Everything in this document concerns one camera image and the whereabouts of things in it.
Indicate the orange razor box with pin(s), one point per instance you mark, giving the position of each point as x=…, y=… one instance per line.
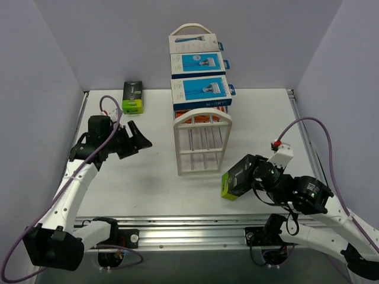
x=179, y=113

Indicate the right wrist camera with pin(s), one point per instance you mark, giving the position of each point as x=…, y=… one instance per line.
x=282, y=155

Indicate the white and chrome shelf rack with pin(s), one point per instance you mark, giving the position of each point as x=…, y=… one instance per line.
x=199, y=147

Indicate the green black razor box front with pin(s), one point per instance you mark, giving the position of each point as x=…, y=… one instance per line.
x=237, y=180

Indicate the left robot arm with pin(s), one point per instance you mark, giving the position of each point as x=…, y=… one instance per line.
x=53, y=242

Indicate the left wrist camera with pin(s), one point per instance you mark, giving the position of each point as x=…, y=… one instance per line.
x=114, y=114

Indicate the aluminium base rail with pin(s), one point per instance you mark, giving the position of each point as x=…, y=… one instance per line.
x=192, y=232

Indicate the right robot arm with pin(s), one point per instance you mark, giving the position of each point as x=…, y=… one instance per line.
x=316, y=220

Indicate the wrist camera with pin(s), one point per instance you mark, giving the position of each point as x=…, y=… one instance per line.
x=114, y=114
x=282, y=155

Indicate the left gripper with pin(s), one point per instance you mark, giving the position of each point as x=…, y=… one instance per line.
x=127, y=143

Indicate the blue Harry's razor box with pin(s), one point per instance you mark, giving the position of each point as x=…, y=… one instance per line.
x=191, y=65
x=201, y=92

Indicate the green black razor box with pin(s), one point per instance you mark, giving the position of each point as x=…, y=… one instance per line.
x=132, y=101
x=237, y=180

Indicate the orange Gillette Fusion box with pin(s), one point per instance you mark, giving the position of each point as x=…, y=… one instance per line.
x=209, y=118

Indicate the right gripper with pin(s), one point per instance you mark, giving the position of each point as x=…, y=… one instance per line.
x=254, y=170

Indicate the white Harry's razor box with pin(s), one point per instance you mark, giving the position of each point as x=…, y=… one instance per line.
x=195, y=43

